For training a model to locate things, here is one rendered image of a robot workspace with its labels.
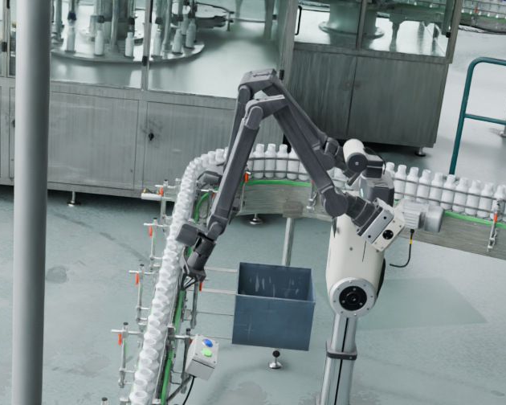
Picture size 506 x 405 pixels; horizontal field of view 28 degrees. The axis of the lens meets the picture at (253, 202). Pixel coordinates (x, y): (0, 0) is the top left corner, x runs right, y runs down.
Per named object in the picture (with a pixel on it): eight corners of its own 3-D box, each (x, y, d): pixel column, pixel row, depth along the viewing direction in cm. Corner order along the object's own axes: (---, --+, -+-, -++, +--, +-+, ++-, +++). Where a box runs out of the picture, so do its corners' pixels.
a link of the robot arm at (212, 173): (234, 172, 372) (240, 157, 378) (204, 163, 373) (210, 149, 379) (230, 195, 380) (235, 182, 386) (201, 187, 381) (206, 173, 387)
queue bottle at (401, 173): (393, 199, 492) (398, 168, 486) (389, 194, 497) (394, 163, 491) (405, 199, 493) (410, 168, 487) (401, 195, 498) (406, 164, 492)
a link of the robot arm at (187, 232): (224, 226, 314) (222, 218, 322) (190, 210, 312) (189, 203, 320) (207, 259, 316) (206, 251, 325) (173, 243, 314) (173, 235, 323)
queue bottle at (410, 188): (418, 201, 493) (423, 169, 487) (409, 202, 489) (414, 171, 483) (409, 197, 497) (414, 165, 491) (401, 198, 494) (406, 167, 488)
